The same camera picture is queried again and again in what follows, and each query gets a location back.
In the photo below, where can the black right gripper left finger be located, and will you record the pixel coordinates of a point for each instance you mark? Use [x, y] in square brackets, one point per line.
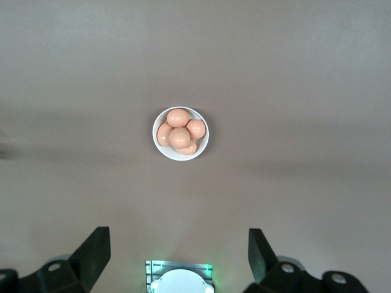
[88, 262]

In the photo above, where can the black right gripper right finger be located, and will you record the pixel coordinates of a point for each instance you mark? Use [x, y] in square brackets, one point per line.
[262, 265]

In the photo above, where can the brown egg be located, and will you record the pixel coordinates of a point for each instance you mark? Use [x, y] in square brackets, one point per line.
[190, 149]
[162, 135]
[178, 117]
[179, 138]
[198, 128]

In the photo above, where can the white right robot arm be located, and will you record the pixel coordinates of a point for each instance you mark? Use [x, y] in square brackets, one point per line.
[180, 282]

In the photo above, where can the white round bowl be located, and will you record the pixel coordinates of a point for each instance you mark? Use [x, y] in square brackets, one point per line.
[164, 152]

